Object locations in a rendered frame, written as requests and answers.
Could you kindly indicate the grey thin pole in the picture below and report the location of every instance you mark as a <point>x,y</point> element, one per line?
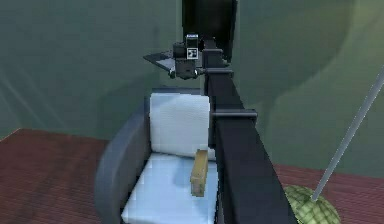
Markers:
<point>350,130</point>

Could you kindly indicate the yellow wooden block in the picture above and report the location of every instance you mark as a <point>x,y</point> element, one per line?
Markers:
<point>200,173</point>

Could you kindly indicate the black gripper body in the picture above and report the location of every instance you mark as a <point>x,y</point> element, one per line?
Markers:
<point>182,65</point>

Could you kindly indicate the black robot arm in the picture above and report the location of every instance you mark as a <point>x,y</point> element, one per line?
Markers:
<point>246,166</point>

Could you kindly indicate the grey armchair with white cushions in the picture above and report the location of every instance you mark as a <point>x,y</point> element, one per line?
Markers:
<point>173,123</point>

